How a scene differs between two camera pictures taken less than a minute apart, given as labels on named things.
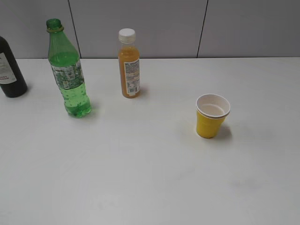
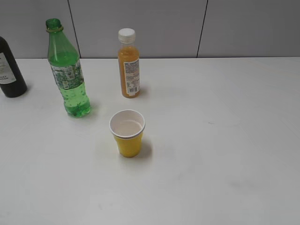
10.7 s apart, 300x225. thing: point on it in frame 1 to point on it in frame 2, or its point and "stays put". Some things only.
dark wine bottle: x=12 y=79 stays put
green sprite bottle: x=66 y=65 stays put
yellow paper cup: x=212 y=109 to x=127 y=126
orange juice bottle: x=129 y=63 stays put
